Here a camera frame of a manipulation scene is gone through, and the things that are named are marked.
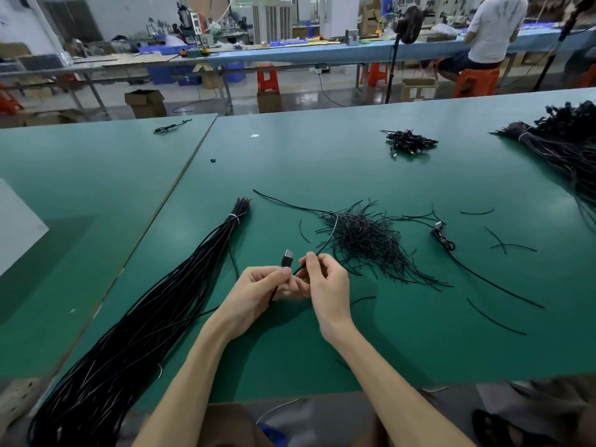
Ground small cardboard box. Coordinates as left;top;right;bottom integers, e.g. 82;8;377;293
257;90;283;114

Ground large white box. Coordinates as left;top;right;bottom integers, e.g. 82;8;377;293
0;178;50;278

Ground long black cable bundle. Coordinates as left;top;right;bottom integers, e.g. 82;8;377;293
28;197;253;447

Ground open cardboard box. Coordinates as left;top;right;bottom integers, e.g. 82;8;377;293
125;89;169;120

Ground small pile of knotted cables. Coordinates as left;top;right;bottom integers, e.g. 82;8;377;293
380;128;440;158

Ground person's left hand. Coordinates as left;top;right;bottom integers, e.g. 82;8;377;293
207;266;310;343

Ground red plastic stool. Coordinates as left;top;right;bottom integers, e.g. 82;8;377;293
256;65;281;95

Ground person's right hand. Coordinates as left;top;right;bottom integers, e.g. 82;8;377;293
296;252;357;345

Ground small cable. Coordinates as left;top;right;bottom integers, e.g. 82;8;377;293
153;118;194;136

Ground pile of black wire ties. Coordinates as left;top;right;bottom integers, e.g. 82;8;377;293
317;200;454;291

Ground black tripod stand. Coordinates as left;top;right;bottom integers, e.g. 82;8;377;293
533;0;592;92

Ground long blue workbench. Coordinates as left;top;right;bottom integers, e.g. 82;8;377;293
177;27;579;69

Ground person's right forearm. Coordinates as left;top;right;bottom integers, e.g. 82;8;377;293
326;321;476;447

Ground large heap of black cables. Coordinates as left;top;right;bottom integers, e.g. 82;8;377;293
494;99;596;229

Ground person's left forearm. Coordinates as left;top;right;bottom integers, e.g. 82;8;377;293
132;316;245;447

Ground black fan on stand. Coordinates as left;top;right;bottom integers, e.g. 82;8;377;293
384;4;425;105

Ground orange plastic stool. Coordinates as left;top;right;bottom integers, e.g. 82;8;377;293
365;62;389;88
453;66;502;99
0;86;26;115

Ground black sandal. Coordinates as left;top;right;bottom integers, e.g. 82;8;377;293
471;409;546;447

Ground blue plastic item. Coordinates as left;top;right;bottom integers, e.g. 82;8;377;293
256;422;292;447

